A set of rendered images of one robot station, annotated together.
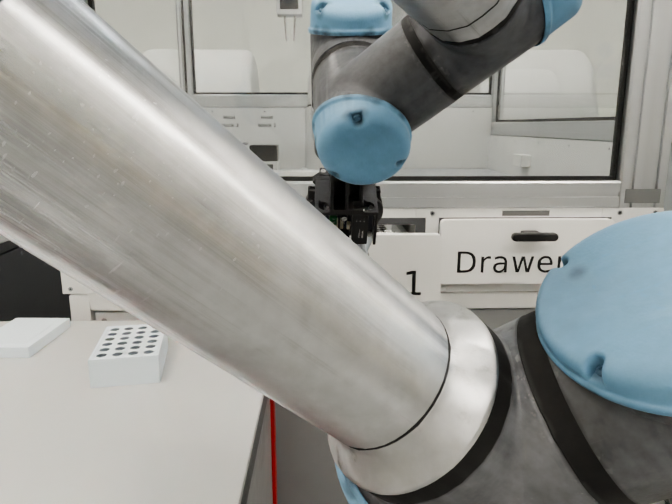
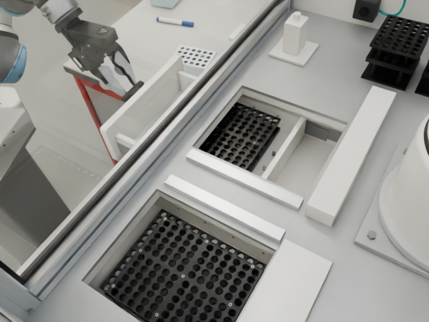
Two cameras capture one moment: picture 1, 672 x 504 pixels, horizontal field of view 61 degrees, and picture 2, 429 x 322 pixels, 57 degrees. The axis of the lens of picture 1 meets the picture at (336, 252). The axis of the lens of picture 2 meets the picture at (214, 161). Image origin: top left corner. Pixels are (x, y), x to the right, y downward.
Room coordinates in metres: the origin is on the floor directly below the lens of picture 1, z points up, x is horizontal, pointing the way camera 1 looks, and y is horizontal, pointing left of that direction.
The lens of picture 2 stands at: (1.37, -0.47, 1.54)
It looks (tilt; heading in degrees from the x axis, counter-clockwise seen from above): 52 degrees down; 129
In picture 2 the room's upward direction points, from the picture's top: 7 degrees counter-clockwise
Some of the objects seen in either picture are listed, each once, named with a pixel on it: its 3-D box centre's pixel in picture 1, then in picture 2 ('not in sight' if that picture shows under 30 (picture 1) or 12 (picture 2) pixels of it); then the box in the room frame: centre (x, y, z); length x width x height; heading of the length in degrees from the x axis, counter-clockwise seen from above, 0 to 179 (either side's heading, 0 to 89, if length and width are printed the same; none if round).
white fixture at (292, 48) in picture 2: not in sight; (295, 33); (1.06, 0.26, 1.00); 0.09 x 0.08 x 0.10; 1
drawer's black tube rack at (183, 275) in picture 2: not in sight; (185, 283); (1.15, -0.31, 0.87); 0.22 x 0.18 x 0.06; 1
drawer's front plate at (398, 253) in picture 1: (341, 271); not in sight; (0.81, -0.01, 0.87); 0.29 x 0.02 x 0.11; 91
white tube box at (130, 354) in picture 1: (131, 352); not in sight; (0.73, 0.28, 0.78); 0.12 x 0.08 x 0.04; 11
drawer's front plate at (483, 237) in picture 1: (525, 251); not in sight; (0.95, -0.32, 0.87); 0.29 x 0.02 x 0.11; 91
